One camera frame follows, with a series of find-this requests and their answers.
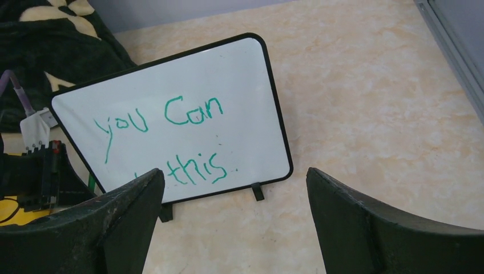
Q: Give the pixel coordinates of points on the white whiteboard black frame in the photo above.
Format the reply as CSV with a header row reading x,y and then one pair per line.
x,y
209,118

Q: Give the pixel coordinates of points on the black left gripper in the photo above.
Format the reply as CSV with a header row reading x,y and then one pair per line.
x,y
42,178

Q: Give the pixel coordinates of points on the aluminium frame rail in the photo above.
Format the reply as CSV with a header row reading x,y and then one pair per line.
x,y
457,27

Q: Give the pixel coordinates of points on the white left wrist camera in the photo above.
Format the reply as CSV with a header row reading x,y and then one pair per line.
x,y
35,129

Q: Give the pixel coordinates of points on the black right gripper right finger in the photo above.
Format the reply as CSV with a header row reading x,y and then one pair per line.
x,y
360,234

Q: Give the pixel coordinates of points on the green marker cap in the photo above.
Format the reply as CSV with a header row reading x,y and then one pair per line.
x,y
91,183

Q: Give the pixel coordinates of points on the black whiteboard left foot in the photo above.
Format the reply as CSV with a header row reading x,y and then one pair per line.
x,y
166,212

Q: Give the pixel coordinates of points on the black whiteboard foot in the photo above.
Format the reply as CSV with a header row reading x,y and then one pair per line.
x,y
257,191
166,212

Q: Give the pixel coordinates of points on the yellow folded cloth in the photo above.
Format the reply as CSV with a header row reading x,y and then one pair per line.
x,y
12,213

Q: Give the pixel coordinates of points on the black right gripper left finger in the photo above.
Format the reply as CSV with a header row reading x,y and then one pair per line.
x,y
107,234

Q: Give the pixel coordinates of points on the black whiteboard right foot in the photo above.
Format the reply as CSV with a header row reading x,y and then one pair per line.
x,y
257,191

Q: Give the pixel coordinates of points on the black floral blanket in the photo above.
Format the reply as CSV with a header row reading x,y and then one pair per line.
x,y
53,45

